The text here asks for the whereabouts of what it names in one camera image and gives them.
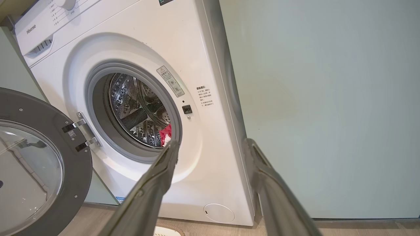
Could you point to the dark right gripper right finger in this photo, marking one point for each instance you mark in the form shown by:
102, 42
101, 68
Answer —
272, 196

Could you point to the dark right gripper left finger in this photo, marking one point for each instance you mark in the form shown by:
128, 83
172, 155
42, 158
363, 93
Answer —
147, 196

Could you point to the white garment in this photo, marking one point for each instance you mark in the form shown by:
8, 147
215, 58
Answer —
166, 141

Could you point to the red garment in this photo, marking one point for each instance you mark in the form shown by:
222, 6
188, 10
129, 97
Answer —
165, 129

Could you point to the grey washing machine door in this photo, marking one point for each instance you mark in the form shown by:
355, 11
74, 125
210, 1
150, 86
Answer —
49, 108

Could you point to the metal door hinge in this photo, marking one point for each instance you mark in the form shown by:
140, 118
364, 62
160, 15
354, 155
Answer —
86, 129

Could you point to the black door lock latch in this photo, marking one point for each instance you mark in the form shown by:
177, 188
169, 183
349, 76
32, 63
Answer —
187, 109

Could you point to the stainless steel washing machine drum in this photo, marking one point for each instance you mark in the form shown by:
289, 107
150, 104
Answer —
131, 98

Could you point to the white front-load washing machine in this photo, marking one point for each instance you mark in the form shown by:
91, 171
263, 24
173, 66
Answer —
147, 39

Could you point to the blue energy label sticker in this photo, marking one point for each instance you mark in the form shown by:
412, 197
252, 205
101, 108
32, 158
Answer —
120, 199

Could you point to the white perforated basket brown rim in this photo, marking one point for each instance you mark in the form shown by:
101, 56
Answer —
169, 231

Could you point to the round white filter cover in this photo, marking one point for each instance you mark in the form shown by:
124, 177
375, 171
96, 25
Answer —
219, 213

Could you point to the grey warning sticker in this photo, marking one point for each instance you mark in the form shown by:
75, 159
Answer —
170, 81

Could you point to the white detergent drawer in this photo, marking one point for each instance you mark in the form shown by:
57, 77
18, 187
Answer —
42, 32

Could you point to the white control knob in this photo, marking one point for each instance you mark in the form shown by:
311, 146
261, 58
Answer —
67, 3

